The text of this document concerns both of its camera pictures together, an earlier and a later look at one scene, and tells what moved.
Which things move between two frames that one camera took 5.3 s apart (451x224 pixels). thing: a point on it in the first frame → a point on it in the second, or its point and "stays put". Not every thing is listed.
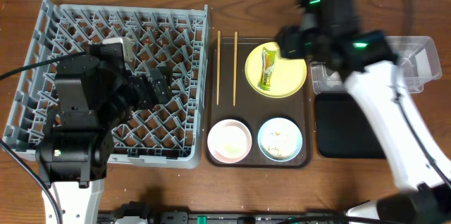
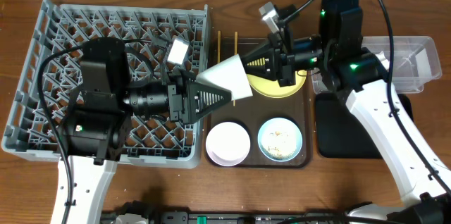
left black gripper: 146,88 → 178,101
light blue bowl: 280,139 stays put
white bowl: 229,141 stays put
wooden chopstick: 235,65 stays put
